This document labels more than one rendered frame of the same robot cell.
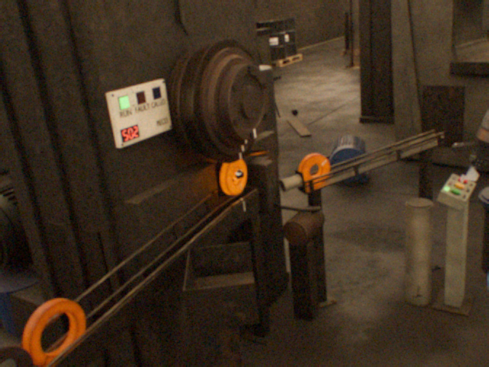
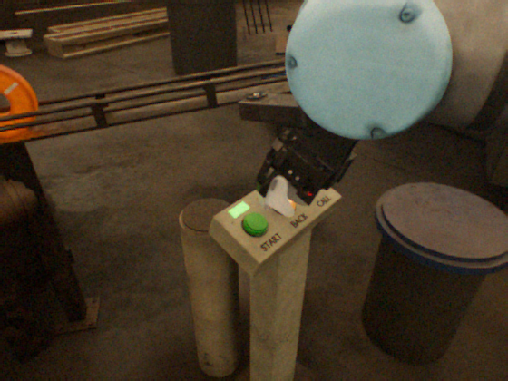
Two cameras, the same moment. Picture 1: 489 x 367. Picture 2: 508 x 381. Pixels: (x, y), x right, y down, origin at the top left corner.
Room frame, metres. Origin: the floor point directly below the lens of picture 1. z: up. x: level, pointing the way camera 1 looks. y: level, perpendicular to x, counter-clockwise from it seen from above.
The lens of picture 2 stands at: (1.57, -0.96, 0.99)
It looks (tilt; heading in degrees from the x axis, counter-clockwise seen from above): 34 degrees down; 8
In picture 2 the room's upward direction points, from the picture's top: straight up
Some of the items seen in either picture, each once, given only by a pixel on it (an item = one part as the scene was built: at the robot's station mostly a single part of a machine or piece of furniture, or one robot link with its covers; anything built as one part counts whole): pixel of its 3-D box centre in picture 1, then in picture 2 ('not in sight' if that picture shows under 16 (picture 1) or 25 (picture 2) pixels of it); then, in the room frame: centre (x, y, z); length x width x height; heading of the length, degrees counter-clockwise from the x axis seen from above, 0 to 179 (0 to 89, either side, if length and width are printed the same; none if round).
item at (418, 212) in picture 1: (418, 252); (214, 297); (2.15, -0.79, 0.26); 0.12 x 0.12 x 0.52
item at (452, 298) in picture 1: (456, 245); (276, 310); (2.09, -0.94, 0.31); 0.24 x 0.16 x 0.62; 146
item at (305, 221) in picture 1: (306, 263); (11, 274); (2.15, -0.25, 0.27); 0.22 x 0.13 x 0.53; 146
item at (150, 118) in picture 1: (141, 112); not in sight; (1.73, 0.33, 1.15); 0.26 x 0.02 x 0.18; 146
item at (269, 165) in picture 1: (262, 186); not in sight; (2.15, -0.07, 0.68); 0.11 x 0.08 x 0.24; 56
